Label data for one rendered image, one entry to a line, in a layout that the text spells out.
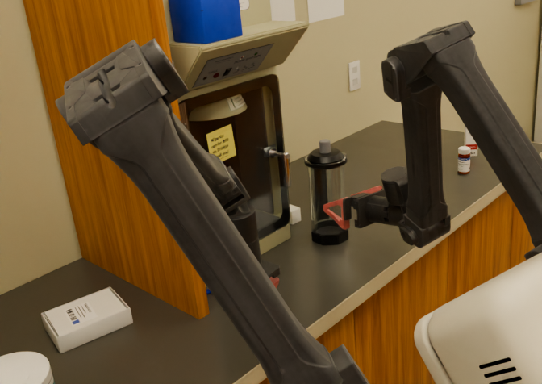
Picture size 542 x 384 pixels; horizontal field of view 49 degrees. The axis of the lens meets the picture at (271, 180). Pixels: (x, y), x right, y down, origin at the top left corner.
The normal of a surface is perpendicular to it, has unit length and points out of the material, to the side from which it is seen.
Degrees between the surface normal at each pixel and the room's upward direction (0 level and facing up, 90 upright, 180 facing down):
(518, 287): 10
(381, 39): 90
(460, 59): 56
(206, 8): 90
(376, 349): 90
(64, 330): 0
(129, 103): 80
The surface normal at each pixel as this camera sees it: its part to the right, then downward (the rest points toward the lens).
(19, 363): -0.09, -0.93
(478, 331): -0.87, 0.18
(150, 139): 0.13, 0.18
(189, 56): -0.68, 0.32
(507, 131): 0.11, -0.25
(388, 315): 0.72, 0.19
